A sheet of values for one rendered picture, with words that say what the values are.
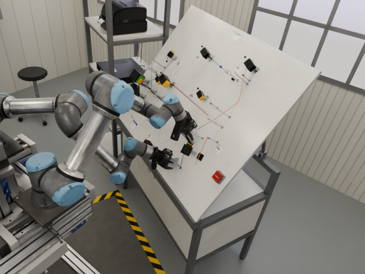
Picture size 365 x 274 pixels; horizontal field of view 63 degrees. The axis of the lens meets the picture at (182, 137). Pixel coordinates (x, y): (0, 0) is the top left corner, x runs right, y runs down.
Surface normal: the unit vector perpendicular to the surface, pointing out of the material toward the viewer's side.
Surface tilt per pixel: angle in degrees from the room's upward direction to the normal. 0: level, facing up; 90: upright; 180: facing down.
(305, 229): 0
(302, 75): 53
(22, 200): 0
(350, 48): 90
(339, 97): 90
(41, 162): 8
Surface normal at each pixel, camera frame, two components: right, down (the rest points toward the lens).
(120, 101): 0.84, 0.33
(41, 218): 0.10, -0.79
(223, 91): -0.62, -0.28
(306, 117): -0.59, 0.44
